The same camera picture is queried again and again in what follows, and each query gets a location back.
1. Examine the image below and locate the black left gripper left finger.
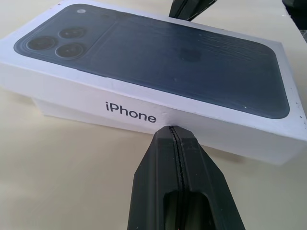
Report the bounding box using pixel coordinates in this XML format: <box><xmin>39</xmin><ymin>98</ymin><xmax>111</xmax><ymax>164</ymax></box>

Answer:
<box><xmin>128</xmin><ymin>125</ymin><xmax>185</xmax><ymax>230</ymax></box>

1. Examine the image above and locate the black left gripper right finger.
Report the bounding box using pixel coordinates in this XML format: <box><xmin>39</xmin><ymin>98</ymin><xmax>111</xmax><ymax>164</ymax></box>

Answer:
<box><xmin>171</xmin><ymin>125</ymin><xmax>246</xmax><ymax>230</ymax></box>

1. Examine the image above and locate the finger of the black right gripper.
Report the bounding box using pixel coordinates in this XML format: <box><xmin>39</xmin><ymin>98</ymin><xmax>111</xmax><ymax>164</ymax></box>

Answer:
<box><xmin>181</xmin><ymin>0</ymin><xmax>218</xmax><ymax>21</ymax></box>
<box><xmin>168</xmin><ymin>0</ymin><xmax>192</xmax><ymax>21</ymax></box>

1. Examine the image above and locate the white iPhone box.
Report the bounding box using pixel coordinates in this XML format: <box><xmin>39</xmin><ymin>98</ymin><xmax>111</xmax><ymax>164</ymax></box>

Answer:
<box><xmin>0</xmin><ymin>0</ymin><xmax>307</xmax><ymax>166</ymax></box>

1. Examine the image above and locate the white iPhone box base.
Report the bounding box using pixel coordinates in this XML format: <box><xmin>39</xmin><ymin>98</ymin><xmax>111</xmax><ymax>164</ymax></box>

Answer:
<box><xmin>33</xmin><ymin>97</ymin><xmax>158</xmax><ymax>134</ymax></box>

